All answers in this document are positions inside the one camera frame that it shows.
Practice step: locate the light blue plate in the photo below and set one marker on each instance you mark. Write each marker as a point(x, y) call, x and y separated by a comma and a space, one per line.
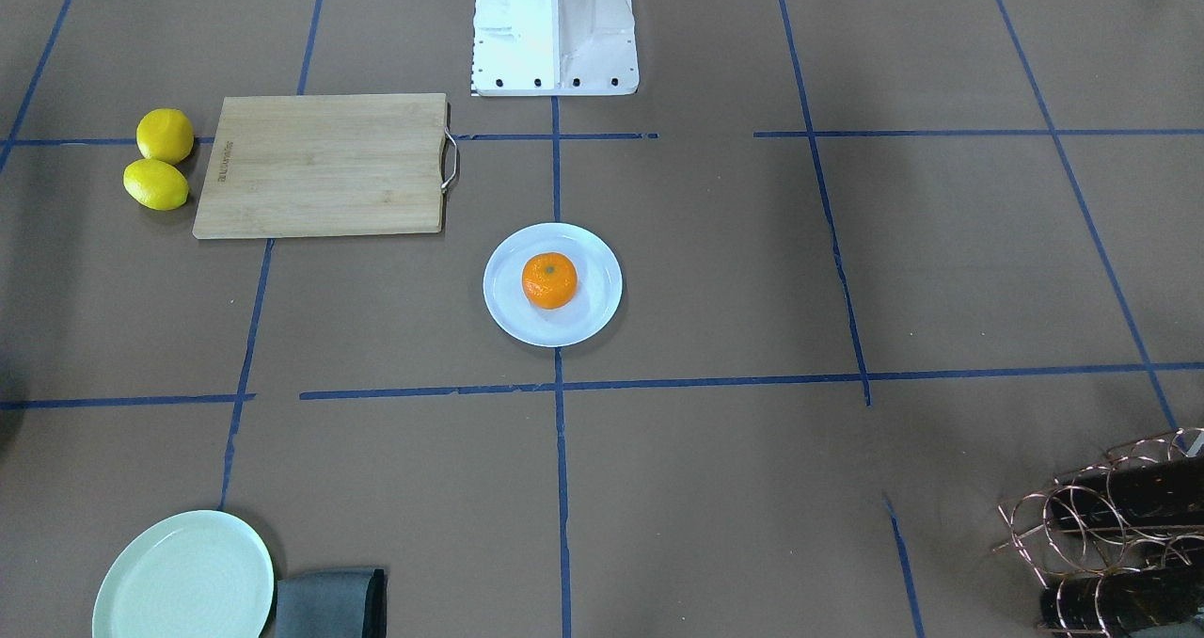
point(596, 299)

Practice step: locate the orange fruit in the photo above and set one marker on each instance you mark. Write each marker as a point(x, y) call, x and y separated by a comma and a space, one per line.
point(549, 280)

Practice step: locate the light green plate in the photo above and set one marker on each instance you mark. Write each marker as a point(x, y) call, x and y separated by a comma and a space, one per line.
point(201, 573)

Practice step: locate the bamboo cutting board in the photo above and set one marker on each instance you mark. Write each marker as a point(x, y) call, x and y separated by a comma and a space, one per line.
point(299, 166)

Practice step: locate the grey folded cloth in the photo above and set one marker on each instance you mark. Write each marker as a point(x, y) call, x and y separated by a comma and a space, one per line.
point(333, 602)

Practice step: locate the upper yellow lemon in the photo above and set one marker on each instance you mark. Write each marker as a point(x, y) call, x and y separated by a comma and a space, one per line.
point(155, 184)

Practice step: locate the yellow lemon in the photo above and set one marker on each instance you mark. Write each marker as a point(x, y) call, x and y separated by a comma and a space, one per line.
point(155, 184)
point(166, 135)

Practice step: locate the lower yellow lemon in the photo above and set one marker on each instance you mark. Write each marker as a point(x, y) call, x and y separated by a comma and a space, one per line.
point(166, 135)

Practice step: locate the dark green wine bottle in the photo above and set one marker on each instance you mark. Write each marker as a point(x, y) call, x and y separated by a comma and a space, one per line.
point(1151, 498)

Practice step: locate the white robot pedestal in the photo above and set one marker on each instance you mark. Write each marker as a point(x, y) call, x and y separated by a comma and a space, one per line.
point(522, 48)

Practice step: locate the copper wire bottle rack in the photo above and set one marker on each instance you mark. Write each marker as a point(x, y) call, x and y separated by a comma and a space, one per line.
point(1116, 545)

